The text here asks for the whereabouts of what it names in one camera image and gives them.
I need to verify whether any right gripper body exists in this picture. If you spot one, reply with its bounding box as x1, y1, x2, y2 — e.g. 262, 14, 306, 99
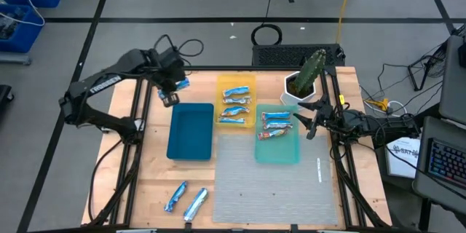
317, 103, 345, 132

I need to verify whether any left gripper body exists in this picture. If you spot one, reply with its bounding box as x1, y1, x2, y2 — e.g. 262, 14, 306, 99
154, 58, 186, 95

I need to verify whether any red silver candy bar wrapper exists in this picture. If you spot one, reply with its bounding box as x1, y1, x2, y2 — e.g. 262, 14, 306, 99
257, 128, 288, 141

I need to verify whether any blue orange granola bar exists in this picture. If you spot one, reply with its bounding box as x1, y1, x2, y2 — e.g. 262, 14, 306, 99
221, 85, 252, 98

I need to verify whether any silver blue granola bar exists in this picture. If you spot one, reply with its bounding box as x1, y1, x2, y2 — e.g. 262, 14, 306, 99
182, 187, 210, 223

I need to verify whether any white hexagonal pot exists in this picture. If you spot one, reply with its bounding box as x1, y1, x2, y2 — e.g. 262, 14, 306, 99
280, 71, 317, 109

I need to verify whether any green cactus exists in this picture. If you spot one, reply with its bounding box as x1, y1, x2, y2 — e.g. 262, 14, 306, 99
293, 48, 328, 95

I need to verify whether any blue plastic tray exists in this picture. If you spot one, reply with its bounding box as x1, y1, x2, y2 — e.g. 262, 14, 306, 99
166, 102, 215, 162

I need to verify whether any green plastic tray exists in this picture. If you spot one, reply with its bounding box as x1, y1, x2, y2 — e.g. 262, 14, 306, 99
254, 103, 301, 165

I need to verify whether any black perforated computer case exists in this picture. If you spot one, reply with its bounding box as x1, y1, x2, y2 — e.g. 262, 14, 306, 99
251, 43, 346, 68

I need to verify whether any yellow plastic tray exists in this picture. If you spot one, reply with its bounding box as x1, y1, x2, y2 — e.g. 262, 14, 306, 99
214, 74, 257, 129

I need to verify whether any grey woven mat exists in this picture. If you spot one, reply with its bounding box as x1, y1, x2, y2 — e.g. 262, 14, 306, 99
212, 133, 339, 226

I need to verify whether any white printed paper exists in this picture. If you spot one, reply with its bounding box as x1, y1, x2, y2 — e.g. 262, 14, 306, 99
385, 136, 422, 179

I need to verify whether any grey desk top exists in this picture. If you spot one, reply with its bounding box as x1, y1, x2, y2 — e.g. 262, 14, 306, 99
438, 34, 466, 127
412, 115, 466, 214

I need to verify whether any backlit keyboard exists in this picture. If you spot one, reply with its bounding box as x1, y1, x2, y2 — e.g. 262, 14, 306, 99
427, 138, 466, 190

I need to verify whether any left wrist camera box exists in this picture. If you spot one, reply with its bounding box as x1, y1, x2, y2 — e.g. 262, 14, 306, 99
158, 45, 183, 65

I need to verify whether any coiled black cable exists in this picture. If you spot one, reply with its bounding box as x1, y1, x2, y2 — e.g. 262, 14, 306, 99
250, 23, 283, 47

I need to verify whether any black wire stand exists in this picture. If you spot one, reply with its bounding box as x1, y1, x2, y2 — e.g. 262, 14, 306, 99
407, 42, 447, 92

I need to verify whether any yellow cable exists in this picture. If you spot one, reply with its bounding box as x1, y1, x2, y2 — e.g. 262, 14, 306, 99
335, 0, 360, 44

